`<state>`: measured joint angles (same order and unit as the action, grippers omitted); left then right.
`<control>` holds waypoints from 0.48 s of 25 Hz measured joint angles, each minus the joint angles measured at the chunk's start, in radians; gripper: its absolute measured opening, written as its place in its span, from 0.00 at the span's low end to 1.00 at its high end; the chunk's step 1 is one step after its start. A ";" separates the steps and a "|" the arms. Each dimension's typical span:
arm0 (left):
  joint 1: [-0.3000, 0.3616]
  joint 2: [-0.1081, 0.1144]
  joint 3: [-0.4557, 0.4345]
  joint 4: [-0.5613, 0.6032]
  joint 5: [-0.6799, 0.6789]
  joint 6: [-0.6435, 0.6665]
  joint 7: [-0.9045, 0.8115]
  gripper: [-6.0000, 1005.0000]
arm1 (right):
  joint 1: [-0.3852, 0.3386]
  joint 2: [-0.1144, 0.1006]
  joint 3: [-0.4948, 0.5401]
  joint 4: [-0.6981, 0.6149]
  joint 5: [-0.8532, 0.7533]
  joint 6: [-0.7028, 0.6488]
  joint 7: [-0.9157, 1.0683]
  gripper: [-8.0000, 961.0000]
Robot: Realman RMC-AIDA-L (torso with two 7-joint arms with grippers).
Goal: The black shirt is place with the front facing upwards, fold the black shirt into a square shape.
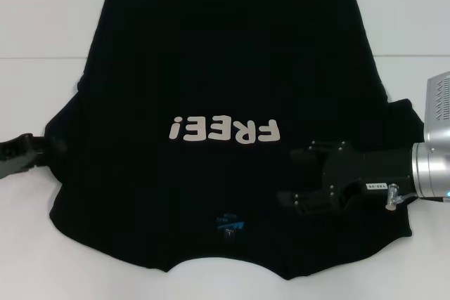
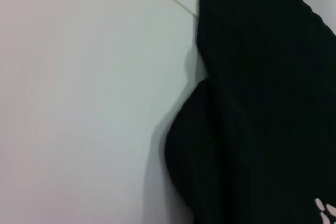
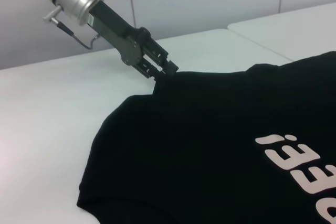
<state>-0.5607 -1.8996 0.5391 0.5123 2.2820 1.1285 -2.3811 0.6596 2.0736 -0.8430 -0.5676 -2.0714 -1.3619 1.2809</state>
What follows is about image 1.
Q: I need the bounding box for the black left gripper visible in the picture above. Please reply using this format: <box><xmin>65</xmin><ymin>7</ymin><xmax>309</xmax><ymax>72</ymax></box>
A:
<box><xmin>0</xmin><ymin>133</ymin><xmax>68</xmax><ymax>174</ymax></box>

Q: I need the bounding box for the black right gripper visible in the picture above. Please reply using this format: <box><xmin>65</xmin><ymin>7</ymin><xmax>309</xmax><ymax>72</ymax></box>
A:
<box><xmin>277</xmin><ymin>141</ymin><xmax>415</xmax><ymax>215</ymax></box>

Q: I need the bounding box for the black shirt with FREE print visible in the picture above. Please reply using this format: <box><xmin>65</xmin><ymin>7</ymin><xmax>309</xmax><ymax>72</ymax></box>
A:
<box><xmin>46</xmin><ymin>0</ymin><xmax>425</xmax><ymax>273</ymax></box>

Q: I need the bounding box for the right gripper cable with connector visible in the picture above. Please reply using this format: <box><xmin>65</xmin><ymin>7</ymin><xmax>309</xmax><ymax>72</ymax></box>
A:
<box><xmin>385</xmin><ymin>183</ymin><xmax>419</xmax><ymax>209</ymax></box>

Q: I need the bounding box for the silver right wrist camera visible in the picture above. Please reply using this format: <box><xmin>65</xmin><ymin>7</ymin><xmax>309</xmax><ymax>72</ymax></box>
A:
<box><xmin>423</xmin><ymin>71</ymin><xmax>450</xmax><ymax>146</ymax></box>

